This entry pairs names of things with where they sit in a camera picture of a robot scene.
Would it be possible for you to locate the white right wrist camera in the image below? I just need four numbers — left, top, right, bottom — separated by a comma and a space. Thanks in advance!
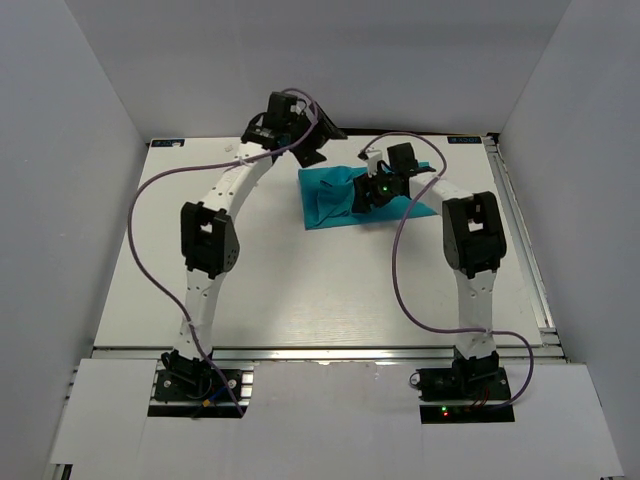
358, 149, 385, 177

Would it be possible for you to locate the blue table corner label left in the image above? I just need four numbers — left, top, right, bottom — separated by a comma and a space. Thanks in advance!
150, 138, 185, 148

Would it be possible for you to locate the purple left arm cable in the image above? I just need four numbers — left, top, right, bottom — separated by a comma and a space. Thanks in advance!
128, 88, 321, 417

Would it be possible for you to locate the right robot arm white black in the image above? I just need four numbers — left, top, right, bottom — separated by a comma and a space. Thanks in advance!
352, 142, 507, 368

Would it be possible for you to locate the teal t-shirt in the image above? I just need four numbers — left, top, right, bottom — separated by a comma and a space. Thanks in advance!
298, 165, 410, 230

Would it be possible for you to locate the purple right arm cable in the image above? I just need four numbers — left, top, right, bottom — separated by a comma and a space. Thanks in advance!
359, 132, 535, 410

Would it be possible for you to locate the blue table corner label right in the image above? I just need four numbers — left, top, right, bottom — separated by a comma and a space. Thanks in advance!
447, 135, 483, 145

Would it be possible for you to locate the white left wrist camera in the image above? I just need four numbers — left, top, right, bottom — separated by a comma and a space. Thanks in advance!
292, 98, 318, 122

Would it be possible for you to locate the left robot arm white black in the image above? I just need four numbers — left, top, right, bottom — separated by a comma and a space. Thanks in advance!
174, 89, 347, 360

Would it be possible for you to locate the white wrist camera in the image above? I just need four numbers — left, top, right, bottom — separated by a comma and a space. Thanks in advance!
358, 149, 385, 177
292, 98, 318, 122

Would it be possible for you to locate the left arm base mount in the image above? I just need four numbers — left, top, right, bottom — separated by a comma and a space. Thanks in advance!
147, 363, 251, 420

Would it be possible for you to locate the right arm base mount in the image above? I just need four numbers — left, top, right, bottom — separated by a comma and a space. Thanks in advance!
408, 366, 516, 425

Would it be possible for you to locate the blue table corner label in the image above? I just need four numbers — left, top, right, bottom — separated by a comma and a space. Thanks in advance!
150, 138, 185, 148
447, 135, 483, 145

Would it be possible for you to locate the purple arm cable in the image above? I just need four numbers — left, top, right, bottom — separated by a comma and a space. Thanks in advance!
128, 88, 321, 417
359, 132, 535, 410

